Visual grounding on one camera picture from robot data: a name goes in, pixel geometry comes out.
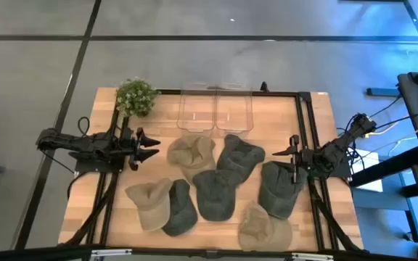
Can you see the white sheet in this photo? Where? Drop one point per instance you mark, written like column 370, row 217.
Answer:
column 370, row 170

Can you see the clear plastic bin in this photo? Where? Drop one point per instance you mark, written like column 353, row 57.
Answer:
column 196, row 108
column 234, row 108

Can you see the small green potted plant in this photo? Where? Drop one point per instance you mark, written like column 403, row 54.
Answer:
column 136, row 98

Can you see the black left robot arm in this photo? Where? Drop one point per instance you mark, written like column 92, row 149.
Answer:
column 85, row 145

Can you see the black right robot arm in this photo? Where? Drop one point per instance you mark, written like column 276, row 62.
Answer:
column 334, row 150

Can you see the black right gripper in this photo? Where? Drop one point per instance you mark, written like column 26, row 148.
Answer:
column 296, row 156

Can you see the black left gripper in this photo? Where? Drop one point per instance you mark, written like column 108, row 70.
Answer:
column 136, row 152

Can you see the blue floor bar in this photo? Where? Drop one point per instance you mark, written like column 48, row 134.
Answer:
column 381, row 92

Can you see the olive green jacket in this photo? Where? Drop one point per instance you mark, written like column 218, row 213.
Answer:
column 239, row 154

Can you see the dark grey baseball cap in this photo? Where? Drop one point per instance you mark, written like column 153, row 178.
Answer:
column 278, row 192
column 216, row 195
column 180, row 212

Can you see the tan baseball cap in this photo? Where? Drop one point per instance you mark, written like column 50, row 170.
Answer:
column 191, row 154
column 151, row 204
column 263, row 230

